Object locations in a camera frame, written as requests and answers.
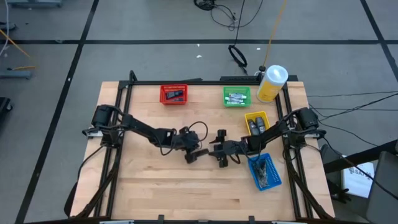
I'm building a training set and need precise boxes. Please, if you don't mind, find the dark blue toiletry packet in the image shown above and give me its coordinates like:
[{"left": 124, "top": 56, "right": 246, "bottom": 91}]
[{"left": 165, "top": 90, "right": 185, "bottom": 100}]

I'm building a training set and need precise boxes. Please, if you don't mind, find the yellow wipes canister white lid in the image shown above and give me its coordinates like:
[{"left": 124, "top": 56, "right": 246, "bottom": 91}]
[{"left": 256, "top": 64, "right": 289, "bottom": 103}]

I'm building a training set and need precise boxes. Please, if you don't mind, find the thick black cable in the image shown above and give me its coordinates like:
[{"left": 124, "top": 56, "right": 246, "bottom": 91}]
[{"left": 323, "top": 136, "right": 398, "bottom": 200}]

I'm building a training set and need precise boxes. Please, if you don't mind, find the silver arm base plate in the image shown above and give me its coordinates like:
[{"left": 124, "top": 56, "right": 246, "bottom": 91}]
[
  {"left": 303, "top": 128, "right": 326, "bottom": 139},
  {"left": 82, "top": 129, "right": 105, "bottom": 138}
]

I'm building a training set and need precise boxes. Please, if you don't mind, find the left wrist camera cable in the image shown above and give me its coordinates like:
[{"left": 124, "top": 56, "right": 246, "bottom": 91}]
[{"left": 187, "top": 121, "right": 209, "bottom": 143}]

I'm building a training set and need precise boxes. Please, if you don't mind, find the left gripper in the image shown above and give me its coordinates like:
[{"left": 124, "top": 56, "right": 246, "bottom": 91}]
[{"left": 172, "top": 127, "right": 210, "bottom": 164}]

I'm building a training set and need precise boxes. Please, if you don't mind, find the green plastic basket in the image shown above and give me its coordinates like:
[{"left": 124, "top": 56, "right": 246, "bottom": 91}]
[{"left": 223, "top": 86, "right": 252, "bottom": 108}]

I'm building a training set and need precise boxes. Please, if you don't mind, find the straight black cable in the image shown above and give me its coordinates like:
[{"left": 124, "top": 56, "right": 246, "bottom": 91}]
[{"left": 234, "top": 0, "right": 246, "bottom": 47}]

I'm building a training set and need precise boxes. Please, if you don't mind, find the black cable bundle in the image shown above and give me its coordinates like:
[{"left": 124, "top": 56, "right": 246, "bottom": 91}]
[{"left": 193, "top": 0, "right": 217, "bottom": 11}]

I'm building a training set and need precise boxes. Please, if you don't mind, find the black aluminium table frame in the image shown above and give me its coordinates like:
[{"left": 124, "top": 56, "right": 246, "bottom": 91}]
[{"left": 63, "top": 70, "right": 336, "bottom": 224}]

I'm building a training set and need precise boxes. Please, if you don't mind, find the grey stand foot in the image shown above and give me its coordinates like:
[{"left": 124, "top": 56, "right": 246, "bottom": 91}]
[
  {"left": 6, "top": 0, "right": 63, "bottom": 9},
  {"left": 0, "top": 70, "right": 34, "bottom": 80}
]

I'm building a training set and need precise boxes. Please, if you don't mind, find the grey chair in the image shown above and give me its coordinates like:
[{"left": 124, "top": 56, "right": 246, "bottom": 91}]
[{"left": 365, "top": 151, "right": 398, "bottom": 224}]

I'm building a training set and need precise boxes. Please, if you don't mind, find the thin black looped cable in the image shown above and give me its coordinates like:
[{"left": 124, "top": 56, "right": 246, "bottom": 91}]
[{"left": 210, "top": 0, "right": 265, "bottom": 32}]

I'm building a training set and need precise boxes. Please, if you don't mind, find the black caster base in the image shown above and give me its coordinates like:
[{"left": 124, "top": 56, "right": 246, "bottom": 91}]
[{"left": 328, "top": 179, "right": 352, "bottom": 205}]

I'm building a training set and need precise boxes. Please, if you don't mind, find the blue plastic basket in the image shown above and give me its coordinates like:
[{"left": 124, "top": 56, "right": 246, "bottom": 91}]
[{"left": 248, "top": 152, "right": 283, "bottom": 192}]

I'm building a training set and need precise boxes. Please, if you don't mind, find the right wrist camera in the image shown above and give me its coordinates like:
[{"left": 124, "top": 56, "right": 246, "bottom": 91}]
[{"left": 228, "top": 139, "right": 246, "bottom": 152}]

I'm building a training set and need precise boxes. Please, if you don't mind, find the black floor object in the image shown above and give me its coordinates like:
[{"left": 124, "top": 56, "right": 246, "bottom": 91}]
[{"left": 0, "top": 96, "right": 13, "bottom": 114}]

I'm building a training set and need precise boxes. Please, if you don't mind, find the coiled black cable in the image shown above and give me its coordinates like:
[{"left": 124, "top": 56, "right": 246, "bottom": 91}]
[{"left": 228, "top": 44, "right": 249, "bottom": 75}]

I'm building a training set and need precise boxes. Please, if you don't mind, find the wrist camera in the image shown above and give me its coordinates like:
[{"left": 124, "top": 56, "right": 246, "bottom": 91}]
[
  {"left": 228, "top": 139, "right": 246, "bottom": 152},
  {"left": 178, "top": 126, "right": 200, "bottom": 141}
]

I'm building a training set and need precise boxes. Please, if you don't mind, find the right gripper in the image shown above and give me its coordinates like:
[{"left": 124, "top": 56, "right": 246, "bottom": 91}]
[{"left": 207, "top": 129, "right": 249, "bottom": 169}]

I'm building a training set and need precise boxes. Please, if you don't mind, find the yellow plastic basket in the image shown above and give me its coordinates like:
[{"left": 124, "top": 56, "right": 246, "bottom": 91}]
[{"left": 244, "top": 111, "right": 271, "bottom": 138}]

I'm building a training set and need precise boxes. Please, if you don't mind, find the yellow cable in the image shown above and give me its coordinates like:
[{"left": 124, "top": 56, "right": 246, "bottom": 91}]
[
  {"left": 0, "top": 29, "right": 37, "bottom": 71},
  {"left": 262, "top": 0, "right": 289, "bottom": 68}
]

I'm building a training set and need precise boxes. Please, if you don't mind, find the white cable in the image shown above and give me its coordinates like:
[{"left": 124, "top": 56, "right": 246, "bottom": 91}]
[{"left": 0, "top": 0, "right": 10, "bottom": 57}]

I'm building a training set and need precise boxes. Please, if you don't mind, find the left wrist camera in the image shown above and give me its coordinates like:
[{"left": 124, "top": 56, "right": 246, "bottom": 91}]
[{"left": 178, "top": 126, "right": 200, "bottom": 141}]

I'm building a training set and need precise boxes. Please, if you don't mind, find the black beam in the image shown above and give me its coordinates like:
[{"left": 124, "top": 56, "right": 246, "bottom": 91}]
[{"left": 323, "top": 139, "right": 398, "bottom": 175}]

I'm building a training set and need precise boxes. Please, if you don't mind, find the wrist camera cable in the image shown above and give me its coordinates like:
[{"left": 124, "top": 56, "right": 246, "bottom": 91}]
[
  {"left": 187, "top": 121, "right": 209, "bottom": 143},
  {"left": 228, "top": 153, "right": 249, "bottom": 166}
]

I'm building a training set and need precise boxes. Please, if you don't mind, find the red plastic basket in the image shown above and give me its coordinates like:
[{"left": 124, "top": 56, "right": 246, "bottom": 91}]
[{"left": 159, "top": 83, "right": 189, "bottom": 106}]

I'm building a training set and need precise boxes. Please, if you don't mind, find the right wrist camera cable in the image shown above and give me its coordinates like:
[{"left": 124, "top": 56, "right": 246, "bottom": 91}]
[{"left": 228, "top": 153, "right": 249, "bottom": 166}]

